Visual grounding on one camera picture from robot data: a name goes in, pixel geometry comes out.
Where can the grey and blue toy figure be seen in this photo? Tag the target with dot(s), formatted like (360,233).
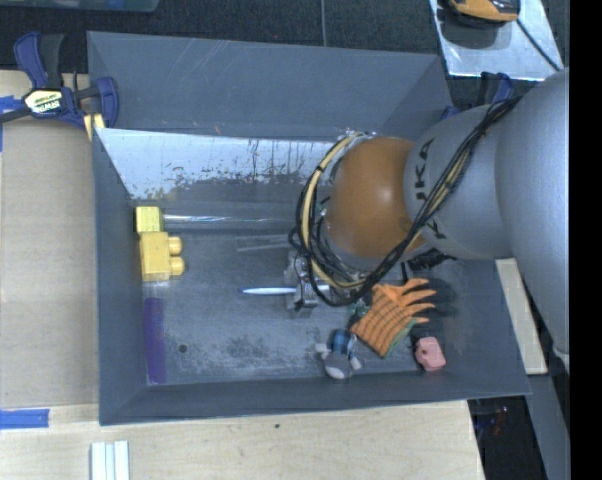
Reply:
(340,355)

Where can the pink eraser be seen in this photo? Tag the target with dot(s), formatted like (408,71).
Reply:
(429,354)

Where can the orange and black work glove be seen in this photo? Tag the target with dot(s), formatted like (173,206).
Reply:
(388,320)

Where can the grey metal bin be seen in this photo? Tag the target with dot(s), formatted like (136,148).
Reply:
(231,328)

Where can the clear plastic tube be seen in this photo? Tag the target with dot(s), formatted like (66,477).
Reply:
(216,219)

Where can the purple comb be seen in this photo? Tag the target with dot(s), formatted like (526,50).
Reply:
(155,340)

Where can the yellow toy block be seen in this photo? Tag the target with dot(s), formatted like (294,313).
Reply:
(155,255)

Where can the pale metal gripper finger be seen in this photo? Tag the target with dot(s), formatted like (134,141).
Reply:
(263,243)
(268,291)

